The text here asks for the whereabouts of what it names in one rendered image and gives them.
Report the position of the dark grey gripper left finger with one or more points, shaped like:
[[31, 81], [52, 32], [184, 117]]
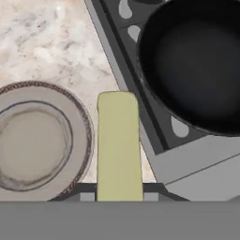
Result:
[[84, 189]]

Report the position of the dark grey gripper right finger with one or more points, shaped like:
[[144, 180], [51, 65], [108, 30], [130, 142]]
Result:
[[154, 188]]

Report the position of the pale yellow butter stick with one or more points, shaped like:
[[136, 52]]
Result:
[[118, 146]]

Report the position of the black pan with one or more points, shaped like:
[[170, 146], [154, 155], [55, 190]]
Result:
[[193, 65]]

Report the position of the grey and black hob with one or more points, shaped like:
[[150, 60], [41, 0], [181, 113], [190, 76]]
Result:
[[175, 156]]

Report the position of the grey plate with brown rim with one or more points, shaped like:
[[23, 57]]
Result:
[[37, 140]]

